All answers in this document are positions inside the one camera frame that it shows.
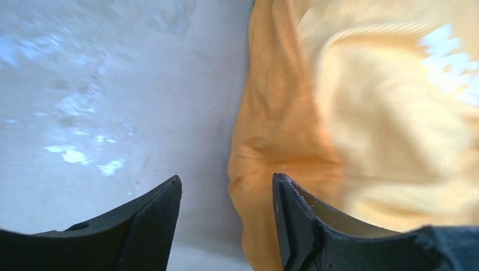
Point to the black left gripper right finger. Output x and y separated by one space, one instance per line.
313 235

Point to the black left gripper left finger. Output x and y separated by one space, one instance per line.
137 235

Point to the orange Mickey Mouse pillowcase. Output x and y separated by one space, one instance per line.
371 106

